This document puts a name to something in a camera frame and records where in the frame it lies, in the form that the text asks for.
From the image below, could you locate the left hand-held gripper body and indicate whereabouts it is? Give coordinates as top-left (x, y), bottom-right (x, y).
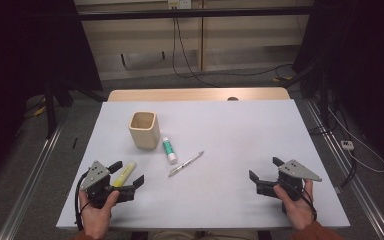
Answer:
top-left (79, 160), bottom-right (137, 209)

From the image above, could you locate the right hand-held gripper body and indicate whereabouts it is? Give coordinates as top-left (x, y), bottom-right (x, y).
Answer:
top-left (255, 159), bottom-right (323, 202)

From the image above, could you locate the yellow highlighter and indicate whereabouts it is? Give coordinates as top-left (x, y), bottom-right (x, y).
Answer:
top-left (112, 160), bottom-right (138, 188)

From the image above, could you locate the beige square pen holder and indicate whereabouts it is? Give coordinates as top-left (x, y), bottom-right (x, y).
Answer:
top-left (128, 111), bottom-right (161, 150)

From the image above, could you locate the green white glue stick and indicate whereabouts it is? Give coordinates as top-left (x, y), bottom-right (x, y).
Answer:
top-left (161, 136), bottom-right (179, 166)

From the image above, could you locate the person's right hand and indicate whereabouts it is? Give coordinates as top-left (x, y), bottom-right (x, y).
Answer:
top-left (273, 179), bottom-right (318, 231)

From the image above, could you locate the person's left hand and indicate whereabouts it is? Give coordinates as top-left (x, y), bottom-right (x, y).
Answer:
top-left (78, 189), bottom-right (120, 236)

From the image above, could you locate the silver pen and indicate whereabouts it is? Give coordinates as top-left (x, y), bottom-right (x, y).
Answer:
top-left (168, 150), bottom-right (205, 178)

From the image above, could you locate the black metal stand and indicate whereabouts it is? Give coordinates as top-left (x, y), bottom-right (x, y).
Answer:
top-left (44, 79), bottom-right (108, 140)

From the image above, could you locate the wooden table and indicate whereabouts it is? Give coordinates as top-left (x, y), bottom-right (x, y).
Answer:
top-left (107, 87), bottom-right (291, 102)

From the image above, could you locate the black curtain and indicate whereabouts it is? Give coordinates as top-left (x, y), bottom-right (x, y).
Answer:
top-left (0, 0), bottom-right (104, 193)
top-left (292, 0), bottom-right (384, 172)

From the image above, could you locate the office desk with black edge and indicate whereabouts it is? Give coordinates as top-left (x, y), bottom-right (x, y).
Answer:
top-left (77, 5), bottom-right (314, 22)

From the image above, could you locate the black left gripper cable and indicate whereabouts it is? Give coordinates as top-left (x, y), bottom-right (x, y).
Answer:
top-left (74, 170), bottom-right (91, 232)

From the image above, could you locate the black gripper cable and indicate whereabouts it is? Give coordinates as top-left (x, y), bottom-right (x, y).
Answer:
top-left (74, 170), bottom-right (91, 232)
top-left (299, 189), bottom-right (319, 222)

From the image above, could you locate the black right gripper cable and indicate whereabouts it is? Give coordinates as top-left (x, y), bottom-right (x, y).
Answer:
top-left (299, 189), bottom-right (319, 222)

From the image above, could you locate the metal floor rail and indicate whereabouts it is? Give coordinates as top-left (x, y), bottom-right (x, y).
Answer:
top-left (304, 99), bottom-right (384, 240)
top-left (0, 111), bottom-right (68, 240)

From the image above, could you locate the black floor cable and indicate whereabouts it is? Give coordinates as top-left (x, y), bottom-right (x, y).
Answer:
top-left (308, 99), bottom-right (358, 190)

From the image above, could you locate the white floor cable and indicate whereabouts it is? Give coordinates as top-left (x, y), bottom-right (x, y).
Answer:
top-left (326, 106), bottom-right (384, 174)

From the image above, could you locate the black wall cable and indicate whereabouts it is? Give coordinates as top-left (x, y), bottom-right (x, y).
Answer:
top-left (175, 18), bottom-right (295, 78)
top-left (171, 18), bottom-right (222, 89)

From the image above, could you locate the white wall socket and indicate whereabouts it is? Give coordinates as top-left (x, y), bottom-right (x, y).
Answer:
top-left (167, 0), bottom-right (193, 10)

